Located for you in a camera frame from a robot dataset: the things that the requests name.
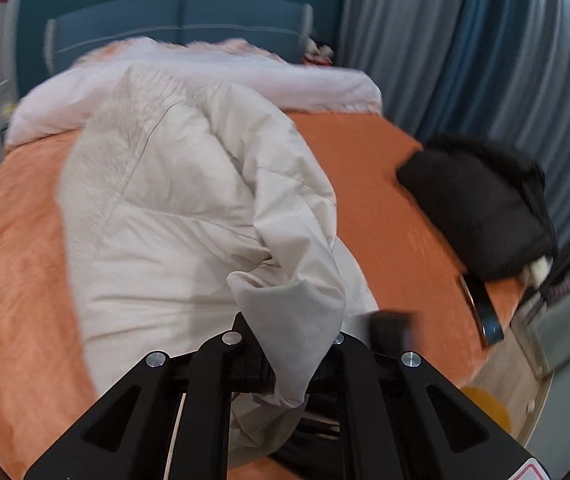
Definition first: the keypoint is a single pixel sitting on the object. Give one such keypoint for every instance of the blue curtain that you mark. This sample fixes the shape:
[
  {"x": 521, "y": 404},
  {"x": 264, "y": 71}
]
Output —
[{"x": 485, "y": 60}]

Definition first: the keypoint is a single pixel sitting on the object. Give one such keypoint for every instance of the blue padded headboard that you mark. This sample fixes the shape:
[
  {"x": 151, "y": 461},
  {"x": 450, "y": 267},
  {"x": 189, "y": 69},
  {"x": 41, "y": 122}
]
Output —
[{"x": 180, "y": 20}]

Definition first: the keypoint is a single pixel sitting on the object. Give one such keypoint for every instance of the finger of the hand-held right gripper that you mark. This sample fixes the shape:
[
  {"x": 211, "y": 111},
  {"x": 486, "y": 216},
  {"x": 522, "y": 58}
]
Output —
[{"x": 390, "y": 327}]

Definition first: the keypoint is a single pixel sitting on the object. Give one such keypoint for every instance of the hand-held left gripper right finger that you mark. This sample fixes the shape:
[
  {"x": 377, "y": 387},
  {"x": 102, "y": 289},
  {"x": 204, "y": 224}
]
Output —
[{"x": 360, "y": 367}]

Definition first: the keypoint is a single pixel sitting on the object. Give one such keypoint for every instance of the yellow object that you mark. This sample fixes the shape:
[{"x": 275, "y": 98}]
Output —
[{"x": 487, "y": 405}]

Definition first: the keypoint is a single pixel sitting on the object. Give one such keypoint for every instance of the cream cloth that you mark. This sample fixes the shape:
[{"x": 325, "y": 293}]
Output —
[{"x": 539, "y": 267}]

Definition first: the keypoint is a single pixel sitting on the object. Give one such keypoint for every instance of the plush toy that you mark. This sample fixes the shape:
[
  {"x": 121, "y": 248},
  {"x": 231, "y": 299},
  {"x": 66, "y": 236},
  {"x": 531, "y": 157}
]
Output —
[{"x": 319, "y": 52}]

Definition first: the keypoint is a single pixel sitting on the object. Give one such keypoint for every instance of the white padded jacket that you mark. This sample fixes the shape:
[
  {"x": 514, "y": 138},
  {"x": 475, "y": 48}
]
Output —
[{"x": 175, "y": 220}]

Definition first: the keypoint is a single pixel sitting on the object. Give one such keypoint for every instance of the black smartphone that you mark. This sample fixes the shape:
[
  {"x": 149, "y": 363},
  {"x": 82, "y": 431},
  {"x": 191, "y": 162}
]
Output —
[{"x": 482, "y": 310}]

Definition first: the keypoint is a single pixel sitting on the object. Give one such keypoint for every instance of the orange bed blanket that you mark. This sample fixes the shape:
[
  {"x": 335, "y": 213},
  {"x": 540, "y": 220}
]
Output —
[{"x": 15, "y": 285}]

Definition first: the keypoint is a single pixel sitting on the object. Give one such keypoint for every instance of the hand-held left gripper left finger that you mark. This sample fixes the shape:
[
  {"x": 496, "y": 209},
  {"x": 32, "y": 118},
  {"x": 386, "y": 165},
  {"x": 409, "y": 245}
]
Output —
[{"x": 215, "y": 360}]

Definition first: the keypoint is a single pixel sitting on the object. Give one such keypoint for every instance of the black padded jacket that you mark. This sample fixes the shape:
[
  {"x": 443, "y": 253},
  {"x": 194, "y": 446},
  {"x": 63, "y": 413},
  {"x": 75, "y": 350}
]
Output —
[{"x": 480, "y": 205}]

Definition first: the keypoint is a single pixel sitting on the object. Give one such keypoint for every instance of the grey curtain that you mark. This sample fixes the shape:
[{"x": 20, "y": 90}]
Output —
[{"x": 395, "y": 40}]

